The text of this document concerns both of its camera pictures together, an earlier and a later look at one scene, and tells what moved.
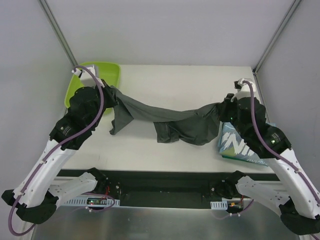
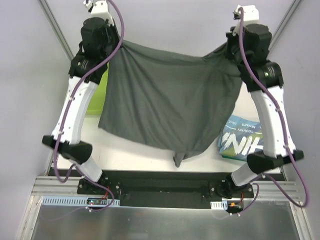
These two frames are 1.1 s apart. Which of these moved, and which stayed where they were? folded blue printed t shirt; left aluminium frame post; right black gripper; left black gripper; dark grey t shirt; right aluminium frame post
Moved: left black gripper; dark grey t shirt; right black gripper
Stayed: left aluminium frame post; folded blue printed t shirt; right aluminium frame post
